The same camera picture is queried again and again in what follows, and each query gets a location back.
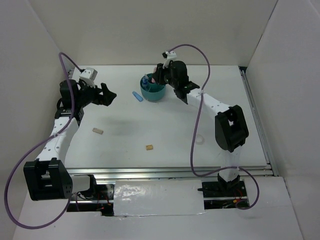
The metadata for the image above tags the white beige eraser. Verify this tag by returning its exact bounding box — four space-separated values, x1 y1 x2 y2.
92 128 104 135

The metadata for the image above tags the purple cable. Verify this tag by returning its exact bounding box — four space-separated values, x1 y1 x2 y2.
166 44 260 210
3 51 85 230

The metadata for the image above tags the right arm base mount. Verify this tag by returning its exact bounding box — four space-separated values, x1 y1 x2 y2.
197 180 250 210

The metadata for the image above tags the blue eraser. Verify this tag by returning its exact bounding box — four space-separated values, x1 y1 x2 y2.
132 91 144 102

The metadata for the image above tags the aluminium rail frame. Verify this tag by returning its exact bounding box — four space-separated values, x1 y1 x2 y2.
64 65 273 179

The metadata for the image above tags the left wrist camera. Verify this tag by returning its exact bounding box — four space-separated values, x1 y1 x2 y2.
79 67 98 88

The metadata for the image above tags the small brown eraser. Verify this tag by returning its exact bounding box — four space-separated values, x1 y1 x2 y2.
145 144 154 151

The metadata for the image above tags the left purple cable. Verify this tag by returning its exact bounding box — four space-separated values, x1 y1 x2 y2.
3 51 85 230

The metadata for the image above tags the teal round divided organizer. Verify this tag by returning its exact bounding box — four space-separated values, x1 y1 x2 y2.
140 73 166 102

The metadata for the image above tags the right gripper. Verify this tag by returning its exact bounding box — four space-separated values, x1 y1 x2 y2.
152 61 179 88

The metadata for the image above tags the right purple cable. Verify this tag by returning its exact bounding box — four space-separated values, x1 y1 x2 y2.
166 44 260 210

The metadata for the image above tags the clear glue bottle blue cap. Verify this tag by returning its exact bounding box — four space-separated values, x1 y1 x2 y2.
141 74 149 90

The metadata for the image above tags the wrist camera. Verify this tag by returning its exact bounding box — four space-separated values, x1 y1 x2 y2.
162 50 177 69
79 67 98 88

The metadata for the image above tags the clear tape roll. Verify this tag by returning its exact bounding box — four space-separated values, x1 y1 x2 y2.
195 134 205 145

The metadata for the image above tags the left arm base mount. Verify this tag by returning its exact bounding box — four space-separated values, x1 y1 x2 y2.
67 184 115 217

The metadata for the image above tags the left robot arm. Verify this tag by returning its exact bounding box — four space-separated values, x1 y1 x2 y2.
23 79 117 201

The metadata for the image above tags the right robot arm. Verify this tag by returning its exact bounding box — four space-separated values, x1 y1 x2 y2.
152 60 249 196

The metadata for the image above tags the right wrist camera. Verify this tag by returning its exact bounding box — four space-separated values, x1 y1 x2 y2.
162 50 177 69

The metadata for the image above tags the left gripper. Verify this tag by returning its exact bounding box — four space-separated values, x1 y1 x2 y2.
76 80 117 108

